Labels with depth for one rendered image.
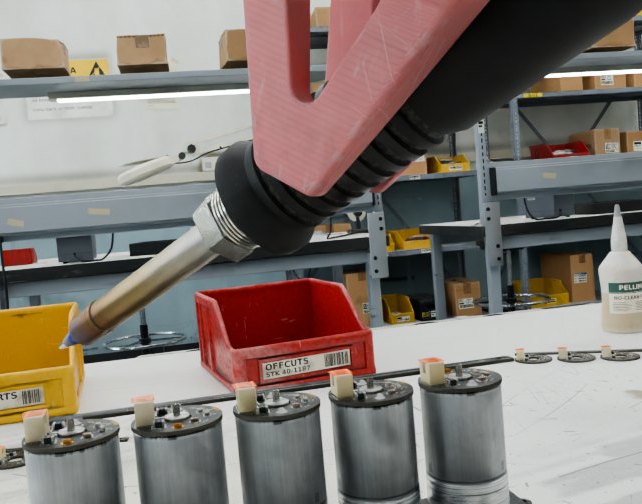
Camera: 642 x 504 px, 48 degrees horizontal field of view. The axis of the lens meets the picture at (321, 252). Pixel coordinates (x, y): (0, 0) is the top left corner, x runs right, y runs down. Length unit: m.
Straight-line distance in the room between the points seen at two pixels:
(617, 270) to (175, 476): 0.46
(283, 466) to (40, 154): 4.50
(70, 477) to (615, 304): 0.48
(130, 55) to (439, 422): 2.41
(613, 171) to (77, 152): 3.07
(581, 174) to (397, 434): 2.69
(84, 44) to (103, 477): 4.57
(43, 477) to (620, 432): 0.26
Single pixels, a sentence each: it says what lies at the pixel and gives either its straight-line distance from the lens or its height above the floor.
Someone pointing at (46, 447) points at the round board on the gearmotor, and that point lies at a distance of 0.20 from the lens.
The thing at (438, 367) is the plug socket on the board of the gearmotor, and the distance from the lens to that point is 0.22.
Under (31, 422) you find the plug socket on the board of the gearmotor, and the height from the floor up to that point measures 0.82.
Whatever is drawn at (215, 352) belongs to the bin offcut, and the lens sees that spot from 0.53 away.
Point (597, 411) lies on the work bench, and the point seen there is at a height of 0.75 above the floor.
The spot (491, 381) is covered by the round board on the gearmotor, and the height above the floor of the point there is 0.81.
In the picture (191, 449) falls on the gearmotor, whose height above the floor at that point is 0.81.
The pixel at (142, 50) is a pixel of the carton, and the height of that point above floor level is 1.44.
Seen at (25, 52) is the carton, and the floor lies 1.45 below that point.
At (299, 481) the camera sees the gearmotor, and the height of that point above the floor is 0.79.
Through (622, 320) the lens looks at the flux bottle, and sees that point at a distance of 0.61.
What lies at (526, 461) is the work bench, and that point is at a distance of 0.34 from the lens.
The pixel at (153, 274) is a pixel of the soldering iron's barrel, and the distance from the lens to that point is 0.16.
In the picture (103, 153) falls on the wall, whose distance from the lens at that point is 4.63.
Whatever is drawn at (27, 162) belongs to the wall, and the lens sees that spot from 4.69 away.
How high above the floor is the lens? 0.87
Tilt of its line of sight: 3 degrees down
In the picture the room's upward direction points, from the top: 5 degrees counter-clockwise
